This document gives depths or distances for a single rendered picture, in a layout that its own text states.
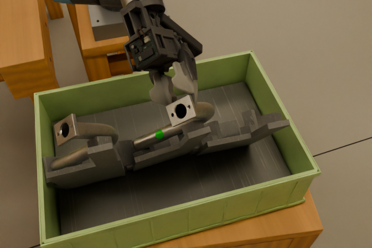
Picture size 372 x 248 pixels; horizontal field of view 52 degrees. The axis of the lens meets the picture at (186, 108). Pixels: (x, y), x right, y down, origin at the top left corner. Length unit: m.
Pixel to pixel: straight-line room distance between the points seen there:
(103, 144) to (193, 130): 0.17
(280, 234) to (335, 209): 1.01
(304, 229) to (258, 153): 0.22
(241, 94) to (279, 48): 1.48
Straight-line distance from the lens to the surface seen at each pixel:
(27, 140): 2.23
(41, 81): 1.32
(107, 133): 0.73
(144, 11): 0.70
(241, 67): 1.16
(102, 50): 1.34
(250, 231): 1.01
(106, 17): 1.33
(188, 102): 0.66
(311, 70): 2.52
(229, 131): 0.98
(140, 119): 1.10
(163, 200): 0.96
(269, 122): 0.76
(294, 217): 1.05
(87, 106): 1.12
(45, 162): 0.94
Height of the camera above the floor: 1.72
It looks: 52 degrees down
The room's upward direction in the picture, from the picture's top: straight up
